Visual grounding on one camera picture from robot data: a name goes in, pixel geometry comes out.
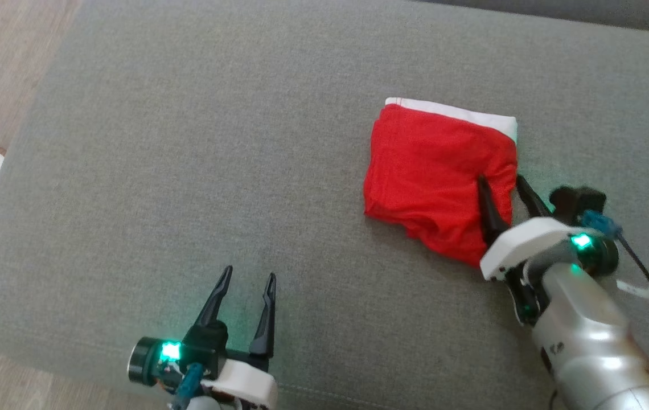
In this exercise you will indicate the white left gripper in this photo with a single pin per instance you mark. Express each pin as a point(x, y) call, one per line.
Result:
point(250, 387)

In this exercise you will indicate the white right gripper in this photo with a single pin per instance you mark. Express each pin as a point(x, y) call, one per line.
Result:
point(529, 242)

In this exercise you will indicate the red basketball jersey black lettering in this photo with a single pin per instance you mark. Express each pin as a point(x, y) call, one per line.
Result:
point(427, 171)

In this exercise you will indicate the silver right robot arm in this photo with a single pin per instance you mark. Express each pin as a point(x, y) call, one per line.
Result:
point(580, 319)

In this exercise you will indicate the large grey sofa ottoman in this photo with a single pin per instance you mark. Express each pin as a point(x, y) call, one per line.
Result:
point(188, 171)

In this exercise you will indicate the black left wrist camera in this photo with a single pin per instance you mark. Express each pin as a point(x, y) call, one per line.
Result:
point(205, 341)

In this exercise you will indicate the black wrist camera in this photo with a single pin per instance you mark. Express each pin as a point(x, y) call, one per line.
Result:
point(578, 200)
point(205, 341)

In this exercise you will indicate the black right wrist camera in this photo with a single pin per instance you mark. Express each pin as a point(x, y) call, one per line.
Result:
point(578, 200)

